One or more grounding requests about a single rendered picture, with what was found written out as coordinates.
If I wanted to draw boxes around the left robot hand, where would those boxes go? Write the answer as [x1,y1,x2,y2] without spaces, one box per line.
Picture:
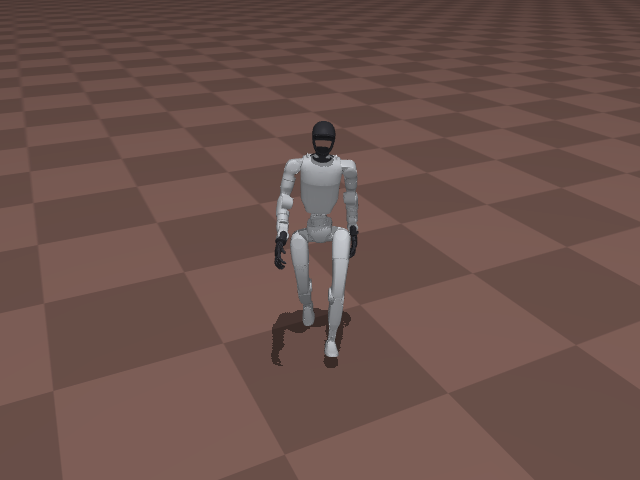
[349,225,358,258]

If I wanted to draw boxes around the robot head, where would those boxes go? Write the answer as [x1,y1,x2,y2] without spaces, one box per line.
[310,121,335,163]

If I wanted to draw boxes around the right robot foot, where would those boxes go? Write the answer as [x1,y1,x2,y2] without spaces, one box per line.
[303,300,315,326]

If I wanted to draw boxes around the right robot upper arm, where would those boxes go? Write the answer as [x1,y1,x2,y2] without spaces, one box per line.
[280,158,303,210]

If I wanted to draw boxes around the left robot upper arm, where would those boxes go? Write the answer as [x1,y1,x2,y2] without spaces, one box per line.
[341,160,357,204]

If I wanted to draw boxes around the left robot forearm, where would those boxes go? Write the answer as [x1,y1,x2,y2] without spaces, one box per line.
[346,193,358,232]

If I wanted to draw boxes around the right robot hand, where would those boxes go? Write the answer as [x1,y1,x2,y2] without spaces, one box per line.
[274,231,287,270]

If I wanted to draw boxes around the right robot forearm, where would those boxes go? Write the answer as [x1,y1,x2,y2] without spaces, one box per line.
[276,196,289,240]

